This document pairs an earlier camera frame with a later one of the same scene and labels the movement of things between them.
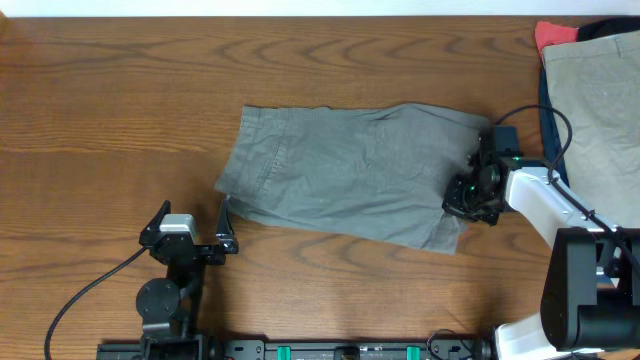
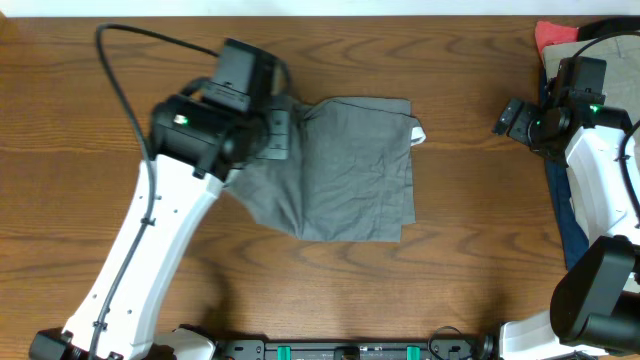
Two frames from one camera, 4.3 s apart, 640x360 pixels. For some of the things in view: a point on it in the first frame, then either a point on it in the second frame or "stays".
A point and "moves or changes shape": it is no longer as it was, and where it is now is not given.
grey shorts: [374, 172] moves or changes shape
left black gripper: [228, 245] to [281, 128]
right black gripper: [453, 202] to [508, 117]
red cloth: [548, 33] stays
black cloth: [608, 27] stays
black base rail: [312, 349] stays
